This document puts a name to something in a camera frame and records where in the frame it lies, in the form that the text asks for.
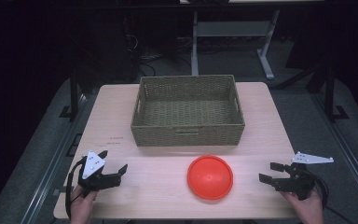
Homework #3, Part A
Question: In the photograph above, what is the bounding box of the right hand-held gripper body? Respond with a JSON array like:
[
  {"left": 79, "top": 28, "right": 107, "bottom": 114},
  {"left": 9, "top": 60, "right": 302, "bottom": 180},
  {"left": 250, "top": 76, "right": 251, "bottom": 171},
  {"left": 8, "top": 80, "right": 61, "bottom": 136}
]
[{"left": 272, "top": 150, "right": 336, "bottom": 201}]

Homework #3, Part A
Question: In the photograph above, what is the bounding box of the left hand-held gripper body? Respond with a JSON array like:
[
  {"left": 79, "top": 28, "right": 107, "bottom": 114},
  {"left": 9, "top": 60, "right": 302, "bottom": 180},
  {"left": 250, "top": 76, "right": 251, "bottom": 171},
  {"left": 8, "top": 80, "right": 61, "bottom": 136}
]
[{"left": 77, "top": 150, "right": 121, "bottom": 194}]

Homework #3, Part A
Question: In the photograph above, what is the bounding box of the person's right hand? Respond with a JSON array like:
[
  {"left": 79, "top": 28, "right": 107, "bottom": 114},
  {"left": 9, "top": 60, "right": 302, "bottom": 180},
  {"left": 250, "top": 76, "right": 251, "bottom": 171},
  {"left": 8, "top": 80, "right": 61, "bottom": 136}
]
[{"left": 281, "top": 188, "right": 326, "bottom": 224}]

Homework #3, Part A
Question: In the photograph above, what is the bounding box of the person's left hand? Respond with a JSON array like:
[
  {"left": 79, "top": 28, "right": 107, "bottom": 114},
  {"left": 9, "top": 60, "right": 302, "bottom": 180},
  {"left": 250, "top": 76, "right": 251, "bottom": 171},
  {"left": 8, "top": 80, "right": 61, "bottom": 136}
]
[{"left": 70, "top": 185, "right": 99, "bottom": 224}]

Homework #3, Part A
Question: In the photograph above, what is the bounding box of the orange round plastic disc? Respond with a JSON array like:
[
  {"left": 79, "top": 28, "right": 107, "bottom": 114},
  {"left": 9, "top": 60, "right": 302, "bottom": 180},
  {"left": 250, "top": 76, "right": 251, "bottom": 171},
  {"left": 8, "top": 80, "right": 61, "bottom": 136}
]
[{"left": 186, "top": 154, "right": 234, "bottom": 201}]

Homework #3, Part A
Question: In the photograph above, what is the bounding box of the black metal stand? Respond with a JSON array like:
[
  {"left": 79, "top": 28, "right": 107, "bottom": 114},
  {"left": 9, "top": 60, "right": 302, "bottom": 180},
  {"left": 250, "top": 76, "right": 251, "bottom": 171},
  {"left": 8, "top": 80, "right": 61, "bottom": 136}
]
[
  {"left": 322, "top": 63, "right": 350, "bottom": 123},
  {"left": 59, "top": 66, "right": 86, "bottom": 122}
]

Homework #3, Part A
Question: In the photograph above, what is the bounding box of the green woven basket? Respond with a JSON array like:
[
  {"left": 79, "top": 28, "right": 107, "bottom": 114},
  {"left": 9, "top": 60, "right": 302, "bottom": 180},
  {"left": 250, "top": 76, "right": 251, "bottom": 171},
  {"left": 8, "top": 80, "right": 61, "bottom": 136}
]
[{"left": 130, "top": 74, "right": 246, "bottom": 147}]

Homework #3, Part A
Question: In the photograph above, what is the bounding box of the dark computer tower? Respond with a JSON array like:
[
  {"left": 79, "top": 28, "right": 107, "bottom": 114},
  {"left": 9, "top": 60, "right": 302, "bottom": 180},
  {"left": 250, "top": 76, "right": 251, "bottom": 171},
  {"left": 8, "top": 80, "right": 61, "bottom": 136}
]
[{"left": 83, "top": 12, "right": 139, "bottom": 84}]

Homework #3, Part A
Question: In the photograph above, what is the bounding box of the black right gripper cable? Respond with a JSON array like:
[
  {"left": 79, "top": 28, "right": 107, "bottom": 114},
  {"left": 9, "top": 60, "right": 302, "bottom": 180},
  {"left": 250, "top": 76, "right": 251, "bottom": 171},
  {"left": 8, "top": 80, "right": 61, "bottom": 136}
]
[{"left": 304, "top": 168, "right": 357, "bottom": 224}]

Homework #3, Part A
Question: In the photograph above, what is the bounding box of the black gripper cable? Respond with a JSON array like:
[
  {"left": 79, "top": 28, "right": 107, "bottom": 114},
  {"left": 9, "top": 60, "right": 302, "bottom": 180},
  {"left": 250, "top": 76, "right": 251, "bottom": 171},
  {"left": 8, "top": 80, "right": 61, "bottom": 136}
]
[
  {"left": 64, "top": 156, "right": 89, "bottom": 219},
  {"left": 304, "top": 168, "right": 357, "bottom": 224}
]

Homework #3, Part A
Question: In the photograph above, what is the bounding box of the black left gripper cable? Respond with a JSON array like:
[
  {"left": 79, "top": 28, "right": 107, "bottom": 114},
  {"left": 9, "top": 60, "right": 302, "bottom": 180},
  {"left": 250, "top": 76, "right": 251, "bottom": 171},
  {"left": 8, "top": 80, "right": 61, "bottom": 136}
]
[{"left": 64, "top": 156, "right": 89, "bottom": 219}]

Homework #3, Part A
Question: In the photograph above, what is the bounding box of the aluminium floor rail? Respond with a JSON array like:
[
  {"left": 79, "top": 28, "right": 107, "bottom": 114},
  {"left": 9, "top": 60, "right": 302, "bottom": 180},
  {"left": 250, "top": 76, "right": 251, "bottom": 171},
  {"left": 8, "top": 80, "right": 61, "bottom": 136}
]
[
  {"left": 20, "top": 92, "right": 90, "bottom": 224},
  {"left": 310, "top": 92, "right": 358, "bottom": 217}
]

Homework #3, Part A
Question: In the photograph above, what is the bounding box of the bundle of floor cables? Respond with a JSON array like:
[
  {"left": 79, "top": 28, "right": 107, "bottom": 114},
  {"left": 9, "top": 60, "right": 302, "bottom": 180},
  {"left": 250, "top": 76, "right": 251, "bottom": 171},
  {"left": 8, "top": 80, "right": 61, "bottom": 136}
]
[{"left": 125, "top": 33, "right": 194, "bottom": 77}]

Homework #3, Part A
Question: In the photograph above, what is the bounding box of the white metal desk frame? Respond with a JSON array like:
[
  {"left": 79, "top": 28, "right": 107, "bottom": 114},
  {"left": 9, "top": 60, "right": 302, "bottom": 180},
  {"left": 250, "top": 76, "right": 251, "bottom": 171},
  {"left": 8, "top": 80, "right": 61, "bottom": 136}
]
[{"left": 190, "top": 8, "right": 282, "bottom": 80}]

